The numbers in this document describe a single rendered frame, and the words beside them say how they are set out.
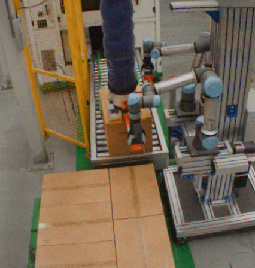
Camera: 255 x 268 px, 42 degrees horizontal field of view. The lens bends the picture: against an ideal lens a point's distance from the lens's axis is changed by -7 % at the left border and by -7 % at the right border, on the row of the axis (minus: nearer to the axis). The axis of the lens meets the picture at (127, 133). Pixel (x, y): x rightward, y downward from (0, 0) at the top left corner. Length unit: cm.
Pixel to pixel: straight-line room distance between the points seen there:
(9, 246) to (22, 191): 75
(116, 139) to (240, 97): 116
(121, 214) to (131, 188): 29
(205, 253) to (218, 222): 31
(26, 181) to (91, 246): 164
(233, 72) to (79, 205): 158
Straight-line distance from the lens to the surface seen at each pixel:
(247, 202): 335
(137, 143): 224
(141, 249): 254
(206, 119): 224
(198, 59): 284
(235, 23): 232
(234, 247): 326
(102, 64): 489
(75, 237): 267
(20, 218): 365
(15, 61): 345
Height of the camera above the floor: 267
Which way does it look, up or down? 37 degrees down
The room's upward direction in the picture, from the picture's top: 5 degrees counter-clockwise
